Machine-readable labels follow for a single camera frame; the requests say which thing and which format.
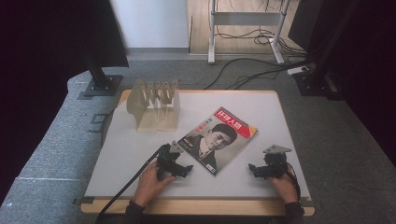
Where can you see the person's left hand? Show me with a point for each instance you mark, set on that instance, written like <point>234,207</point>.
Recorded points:
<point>148,186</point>

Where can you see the white power strip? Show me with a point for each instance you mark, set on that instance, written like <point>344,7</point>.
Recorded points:
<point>298,70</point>

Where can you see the beige slotted file rack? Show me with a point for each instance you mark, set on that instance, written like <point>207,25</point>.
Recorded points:
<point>155,121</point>

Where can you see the white metal desk frame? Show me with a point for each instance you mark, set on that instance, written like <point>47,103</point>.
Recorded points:
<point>246,18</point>

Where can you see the magazine with portrait cover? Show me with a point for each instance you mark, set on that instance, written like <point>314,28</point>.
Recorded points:
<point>230,124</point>

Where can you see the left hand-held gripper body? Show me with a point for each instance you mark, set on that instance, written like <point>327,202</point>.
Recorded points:
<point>166,161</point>

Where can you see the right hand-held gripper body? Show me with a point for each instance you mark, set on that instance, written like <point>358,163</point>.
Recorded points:
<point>275,165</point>

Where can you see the dark curtain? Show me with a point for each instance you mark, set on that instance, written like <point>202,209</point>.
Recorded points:
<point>37,62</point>
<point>373,77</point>

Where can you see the person's right hand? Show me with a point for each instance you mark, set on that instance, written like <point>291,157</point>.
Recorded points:
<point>285,188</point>

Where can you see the black metal stand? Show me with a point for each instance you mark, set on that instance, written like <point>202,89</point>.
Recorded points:
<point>317,84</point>
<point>101,84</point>

